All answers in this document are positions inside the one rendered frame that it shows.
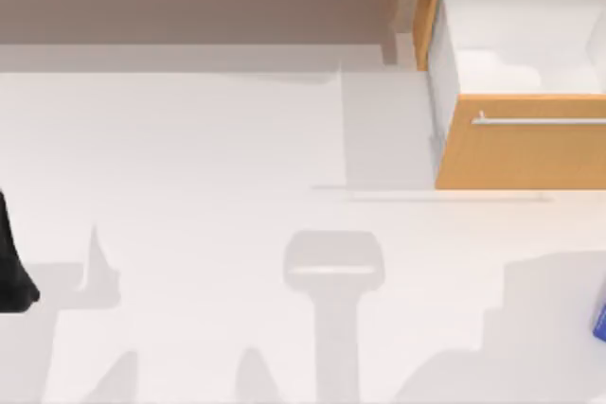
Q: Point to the pale wooden drawer front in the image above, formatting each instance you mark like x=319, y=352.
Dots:
x=516, y=158

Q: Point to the pulled-out drawer grey inside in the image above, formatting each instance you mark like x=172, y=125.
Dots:
x=516, y=40

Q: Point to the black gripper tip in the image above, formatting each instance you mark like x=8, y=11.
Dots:
x=12, y=271

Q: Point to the blue object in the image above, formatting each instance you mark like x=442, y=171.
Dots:
x=600, y=319

